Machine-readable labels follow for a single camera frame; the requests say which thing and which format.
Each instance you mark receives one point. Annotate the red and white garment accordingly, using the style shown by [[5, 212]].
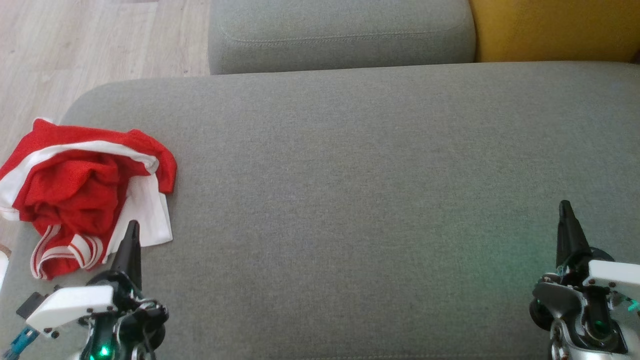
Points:
[[75, 195]]

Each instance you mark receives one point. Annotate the grey fabric sofa seat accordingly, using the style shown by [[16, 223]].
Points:
[[350, 200]]

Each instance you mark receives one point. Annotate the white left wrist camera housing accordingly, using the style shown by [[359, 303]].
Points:
[[70, 305]]

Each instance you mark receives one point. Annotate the yellow sofa backrest cushion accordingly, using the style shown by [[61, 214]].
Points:
[[555, 27]]

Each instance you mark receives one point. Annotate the grey sofa seat cushion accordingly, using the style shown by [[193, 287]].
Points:
[[340, 30]]

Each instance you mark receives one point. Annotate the small white object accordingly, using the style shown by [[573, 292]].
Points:
[[3, 270]]

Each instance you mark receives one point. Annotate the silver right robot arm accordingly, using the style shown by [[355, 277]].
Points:
[[575, 352]]

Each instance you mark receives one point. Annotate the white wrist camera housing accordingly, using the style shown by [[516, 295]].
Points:
[[70, 305], [615, 275]]

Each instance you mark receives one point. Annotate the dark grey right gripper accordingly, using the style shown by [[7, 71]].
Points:
[[560, 300]]

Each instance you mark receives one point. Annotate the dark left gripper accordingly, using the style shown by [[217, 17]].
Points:
[[145, 320]]

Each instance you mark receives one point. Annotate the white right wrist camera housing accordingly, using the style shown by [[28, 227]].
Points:
[[615, 275]]

